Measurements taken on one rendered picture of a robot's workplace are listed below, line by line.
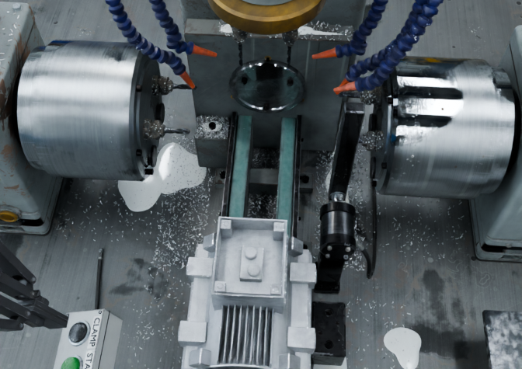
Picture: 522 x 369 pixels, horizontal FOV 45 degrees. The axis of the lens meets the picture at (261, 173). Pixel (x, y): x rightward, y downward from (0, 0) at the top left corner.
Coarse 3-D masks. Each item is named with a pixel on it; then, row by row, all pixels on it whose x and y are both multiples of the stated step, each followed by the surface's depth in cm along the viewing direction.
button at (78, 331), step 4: (76, 324) 91; (80, 324) 91; (84, 324) 91; (72, 328) 91; (76, 328) 90; (80, 328) 90; (84, 328) 90; (72, 332) 90; (76, 332) 90; (80, 332) 90; (84, 332) 90; (72, 336) 90; (76, 336) 90; (80, 336) 90; (84, 336) 90; (72, 340) 90; (76, 340) 90; (80, 340) 90
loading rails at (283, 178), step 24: (240, 120) 129; (288, 120) 129; (240, 144) 126; (288, 144) 126; (240, 168) 123; (288, 168) 123; (240, 192) 120; (264, 192) 133; (288, 192) 120; (240, 216) 118; (288, 216) 118
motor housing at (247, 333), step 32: (288, 256) 96; (192, 288) 97; (288, 288) 94; (192, 320) 92; (224, 320) 89; (256, 320) 89; (288, 320) 91; (224, 352) 85; (256, 352) 87; (288, 352) 89
